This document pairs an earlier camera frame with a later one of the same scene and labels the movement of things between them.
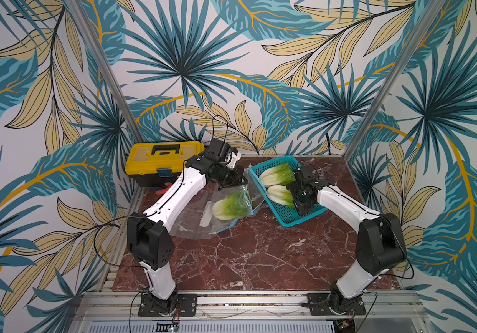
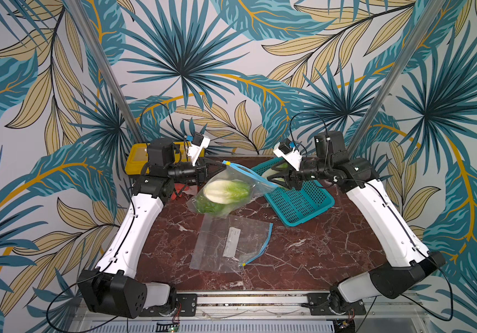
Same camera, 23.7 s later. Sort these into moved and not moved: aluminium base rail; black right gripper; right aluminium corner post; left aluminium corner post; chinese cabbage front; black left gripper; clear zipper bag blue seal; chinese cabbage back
Moved: black right gripper; chinese cabbage front; black left gripper; clear zipper bag blue seal
Not moved: right aluminium corner post; left aluminium corner post; aluminium base rail; chinese cabbage back
